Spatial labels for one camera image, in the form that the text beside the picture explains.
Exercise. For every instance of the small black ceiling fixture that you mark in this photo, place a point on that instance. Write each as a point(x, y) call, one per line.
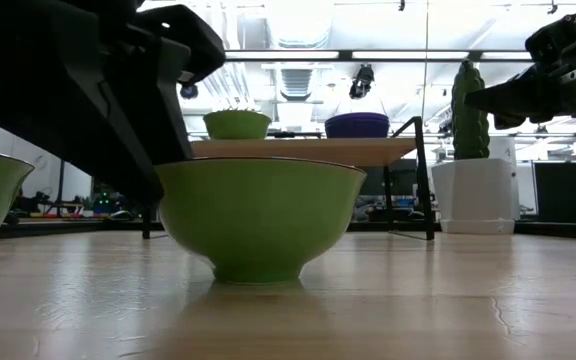
point(401, 5)
point(552, 7)

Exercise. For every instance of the black tilted ceiling spotlight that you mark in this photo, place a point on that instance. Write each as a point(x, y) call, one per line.
point(362, 81)

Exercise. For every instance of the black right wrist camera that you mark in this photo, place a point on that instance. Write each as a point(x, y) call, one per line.
point(550, 40)

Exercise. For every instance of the wooden shelf black metal legs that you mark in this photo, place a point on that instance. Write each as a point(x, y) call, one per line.
point(318, 150)

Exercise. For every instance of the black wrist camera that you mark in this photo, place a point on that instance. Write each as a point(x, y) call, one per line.
point(550, 40)
point(188, 45)

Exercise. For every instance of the black overhead light bar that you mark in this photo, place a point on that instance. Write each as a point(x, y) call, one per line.
point(345, 55)

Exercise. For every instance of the black metal rig frame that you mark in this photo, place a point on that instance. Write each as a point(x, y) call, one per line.
point(558, 229)

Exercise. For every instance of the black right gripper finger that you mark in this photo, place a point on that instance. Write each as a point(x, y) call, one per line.
point(510, 95)
point(508, 121)

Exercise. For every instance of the black background partition panel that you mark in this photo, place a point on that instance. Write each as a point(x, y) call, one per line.
point(560, 192)

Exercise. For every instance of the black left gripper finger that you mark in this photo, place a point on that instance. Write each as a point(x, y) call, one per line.
point(175, 100)
point(123, 140)

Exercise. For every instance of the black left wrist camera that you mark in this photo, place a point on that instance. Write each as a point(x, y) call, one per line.
point(188, 45)

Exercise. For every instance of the black round ceiling spotlight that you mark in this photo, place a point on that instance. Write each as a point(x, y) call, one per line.
point(189, 92)

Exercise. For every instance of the white plant pot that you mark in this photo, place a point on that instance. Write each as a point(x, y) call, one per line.
point(473, 195)

